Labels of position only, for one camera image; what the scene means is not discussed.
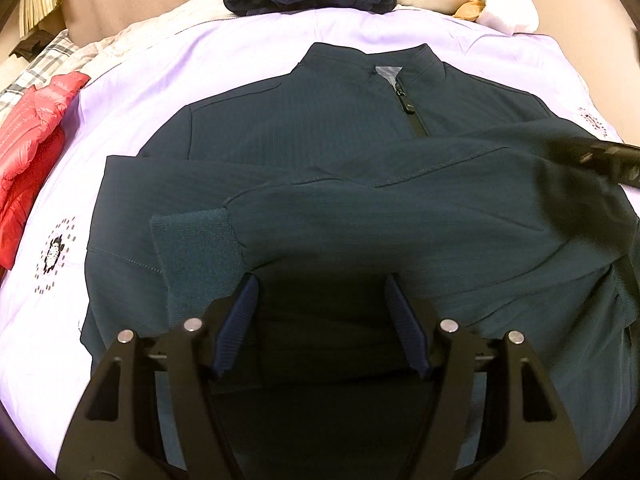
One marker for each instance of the purple floral blanket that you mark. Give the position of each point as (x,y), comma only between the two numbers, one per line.
(150,70)

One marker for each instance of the dark brown cloth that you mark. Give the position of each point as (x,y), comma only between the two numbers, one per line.
(30,42)

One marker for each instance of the red down jacket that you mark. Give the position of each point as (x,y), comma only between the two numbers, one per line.
(30,150)

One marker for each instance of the grey plaid pillow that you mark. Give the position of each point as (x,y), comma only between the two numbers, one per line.
(45,67)

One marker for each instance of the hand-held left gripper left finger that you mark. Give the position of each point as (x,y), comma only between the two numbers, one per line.
(240,320)

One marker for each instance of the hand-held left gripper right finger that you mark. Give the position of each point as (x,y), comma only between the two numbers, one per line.
(405,325)

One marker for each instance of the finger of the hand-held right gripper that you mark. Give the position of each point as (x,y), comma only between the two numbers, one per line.
(610,160)

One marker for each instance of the pinkish grey quilt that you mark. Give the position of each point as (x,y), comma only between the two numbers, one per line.
(140,35)

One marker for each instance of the navy zip jacket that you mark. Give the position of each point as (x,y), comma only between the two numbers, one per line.
(320,200)

